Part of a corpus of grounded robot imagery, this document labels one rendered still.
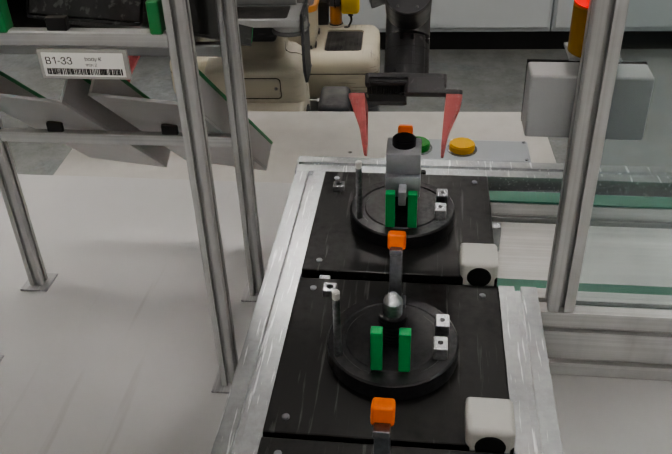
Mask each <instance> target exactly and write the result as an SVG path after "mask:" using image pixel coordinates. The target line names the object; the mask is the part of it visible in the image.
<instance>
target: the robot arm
mask: <svg viewBox="0 0 672 454"><path fill-rule="evenodd" d="M369 2H370V4H371V7H372V8H375V7H378V6H381V5H385V7H386V41H385V68H384V73H365V86H366V87H367V94H368V95H369V98H367V95H366V93H364V92H351V93H349V99H350V102H351V105H352V108H353V111H354V114H355V117H356V120H357V122H358V125H359V128H360V134H361V140H362V147H363V153H364V156H367V151H368V105H396V106H404V105H407V97H445V106H444V117H443V128H442V140H441V158H443V157H444V154H445V149H446V144H447V139H448V136H449V133H450V131H451V129H452V127H453V124H454V122H455V120H456V118H457V115H458V113H459V111H460V107H461V103H462V94H463V91H462V90H459V89H446V86H447V74H443V73H429V48H430V16H431V6H432V0H369Z"/></svg>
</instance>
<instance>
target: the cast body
mask: <svg viewBox="0 0 672 454"><path fill-rule="evenodd" d="M421 151H422V139H421V138H416V136H415V135H413V134H411V133H408V132H401V133H397V134H395V135H394V136H393V137H389V138H388V141H387V149H386V177H385V194H386V190H395V197H398V206H406V197H408V191H409V190H415V191H418V197H419V196H420V180H421Z"/></svg>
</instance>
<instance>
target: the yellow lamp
mask: <svg viewBox="0 0 672 454"><path fill-rule="evenodd" d="M587 13H588V8H585V7H583V6H580V5H578V4H577V3H576V2H575V1H574V4H573V11H572V18H571V25H570V33H569V40H568V47H567V49H568V51H569V52H570V53H571V54H572V55H574V56H576V57H579V58H581V53H582V46H583V40H584V33H585V26H586V20H587Z"/></svg>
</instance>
